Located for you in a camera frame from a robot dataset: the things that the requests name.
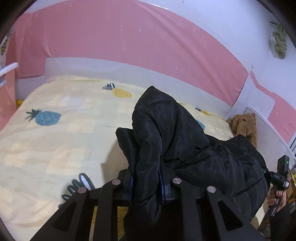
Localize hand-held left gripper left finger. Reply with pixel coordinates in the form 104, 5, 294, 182
30, 170, 135, 241

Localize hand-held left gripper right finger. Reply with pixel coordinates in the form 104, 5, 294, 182
159, 168, 266, 241

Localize black hooded jacket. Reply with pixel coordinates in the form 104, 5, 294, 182
115, 85, 270, 241

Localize person's right forearm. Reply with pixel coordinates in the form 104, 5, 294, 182
269, 204, 292, 241

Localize person's right hand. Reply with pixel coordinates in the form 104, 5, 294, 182
267, 184, 289, 212

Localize white leaning board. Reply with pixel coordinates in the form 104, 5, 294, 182
245, 107, 296, 154

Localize brown teddy bear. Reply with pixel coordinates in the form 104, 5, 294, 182
226, 113, 258, 148

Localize yellow pineapple print bed sheet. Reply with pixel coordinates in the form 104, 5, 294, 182
0, 75, 234, 241

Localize green leaf wall sticker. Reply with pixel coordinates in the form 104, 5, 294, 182
269, 21, 287, 60

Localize white rail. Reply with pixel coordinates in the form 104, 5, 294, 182
0, 62, 19, 78

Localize pineapple wall sticker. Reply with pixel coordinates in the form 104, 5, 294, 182
0, 29, 15, 56

